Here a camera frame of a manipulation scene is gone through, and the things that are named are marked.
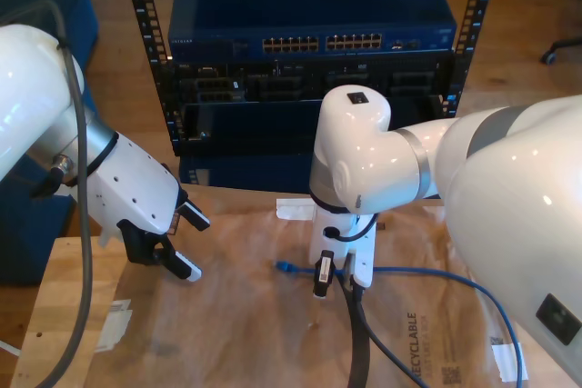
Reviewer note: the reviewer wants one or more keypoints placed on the brown packing paper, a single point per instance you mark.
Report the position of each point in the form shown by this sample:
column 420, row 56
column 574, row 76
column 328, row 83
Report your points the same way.
column 227, row 315

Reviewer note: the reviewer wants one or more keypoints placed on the dark blue base unit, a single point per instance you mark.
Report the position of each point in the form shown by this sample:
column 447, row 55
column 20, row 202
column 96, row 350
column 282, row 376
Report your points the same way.
column 236, row 174

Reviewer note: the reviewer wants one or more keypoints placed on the black office chair base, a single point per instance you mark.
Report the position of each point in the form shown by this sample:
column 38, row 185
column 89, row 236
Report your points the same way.
column 564, row 45

